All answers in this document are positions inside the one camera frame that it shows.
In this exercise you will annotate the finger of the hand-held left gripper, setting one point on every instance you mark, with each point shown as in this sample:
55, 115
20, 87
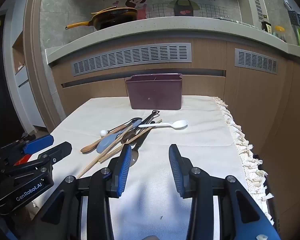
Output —
60, 150
40, 141

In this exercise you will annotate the white plastic spoon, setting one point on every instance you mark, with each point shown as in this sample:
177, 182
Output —
180, 124

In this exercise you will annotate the yellow-lidded jar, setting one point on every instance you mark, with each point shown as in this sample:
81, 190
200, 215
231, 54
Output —
280, 33

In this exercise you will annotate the cartoon wall sticker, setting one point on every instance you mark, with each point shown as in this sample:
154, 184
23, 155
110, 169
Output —
182, 5

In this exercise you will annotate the speckled kitchen countertop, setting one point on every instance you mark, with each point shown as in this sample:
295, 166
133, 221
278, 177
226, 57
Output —
165, 30

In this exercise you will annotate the metal spoon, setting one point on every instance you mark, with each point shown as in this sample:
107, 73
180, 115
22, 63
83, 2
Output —
135, 158

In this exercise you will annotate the cream fringed tablecloth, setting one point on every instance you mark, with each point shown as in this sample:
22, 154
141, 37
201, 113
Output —
190, 140

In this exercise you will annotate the grey-blue spoon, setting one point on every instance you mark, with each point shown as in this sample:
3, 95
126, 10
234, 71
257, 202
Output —
106, 142

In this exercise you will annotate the wooden kitchen cabinet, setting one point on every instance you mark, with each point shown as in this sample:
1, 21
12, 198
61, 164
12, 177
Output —
210, 55

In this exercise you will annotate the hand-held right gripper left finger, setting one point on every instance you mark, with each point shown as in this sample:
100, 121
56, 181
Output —
122, 170

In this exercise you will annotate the short grey vent grille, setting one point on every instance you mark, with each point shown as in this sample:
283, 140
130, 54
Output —
255, 51

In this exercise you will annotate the purple plastic utensil holder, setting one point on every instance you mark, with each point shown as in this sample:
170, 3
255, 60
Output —
155, 95

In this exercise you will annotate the white shelf unit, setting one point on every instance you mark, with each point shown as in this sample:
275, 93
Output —
22, 80

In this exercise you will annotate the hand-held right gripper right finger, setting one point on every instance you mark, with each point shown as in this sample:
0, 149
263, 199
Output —
176, 170

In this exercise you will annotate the grey perforated rack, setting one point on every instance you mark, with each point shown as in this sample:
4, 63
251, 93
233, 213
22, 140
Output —
293, 17

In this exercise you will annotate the light wooden spoon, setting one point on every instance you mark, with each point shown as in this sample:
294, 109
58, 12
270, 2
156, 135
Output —
88, 149

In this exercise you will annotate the dark sauce bottle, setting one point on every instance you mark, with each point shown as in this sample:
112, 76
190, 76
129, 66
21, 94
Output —
266, 27

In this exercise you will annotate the wooden chopstick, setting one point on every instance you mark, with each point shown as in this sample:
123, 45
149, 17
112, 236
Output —
110, 154
95, 161

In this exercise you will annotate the dark brown spoon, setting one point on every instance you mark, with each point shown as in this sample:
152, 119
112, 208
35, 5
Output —
127, 137

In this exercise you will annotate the long grey vent grille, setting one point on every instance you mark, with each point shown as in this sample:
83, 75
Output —
132, 66

